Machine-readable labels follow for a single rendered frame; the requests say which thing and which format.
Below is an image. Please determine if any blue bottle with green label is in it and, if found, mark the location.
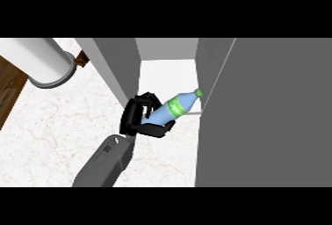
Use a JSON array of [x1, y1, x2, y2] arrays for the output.
[[140, 87, 205, 127]]

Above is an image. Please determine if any brown wooden board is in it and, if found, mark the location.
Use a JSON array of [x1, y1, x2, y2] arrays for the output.
[[0, 55, 29, 131]]

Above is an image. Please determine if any white cylinder with grey rim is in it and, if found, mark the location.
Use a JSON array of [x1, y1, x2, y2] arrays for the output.
[[0, 38, 79, 90]]

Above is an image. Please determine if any grey cabinet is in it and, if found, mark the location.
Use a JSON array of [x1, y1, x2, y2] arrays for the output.
[[74, 38, 237, 116]]

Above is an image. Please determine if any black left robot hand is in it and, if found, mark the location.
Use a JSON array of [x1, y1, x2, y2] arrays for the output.
[[119, 91, 177, 139]]

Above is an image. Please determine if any large flat dark grey door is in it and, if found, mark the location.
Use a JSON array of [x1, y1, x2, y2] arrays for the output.
[[193, 38, 332, 188]]

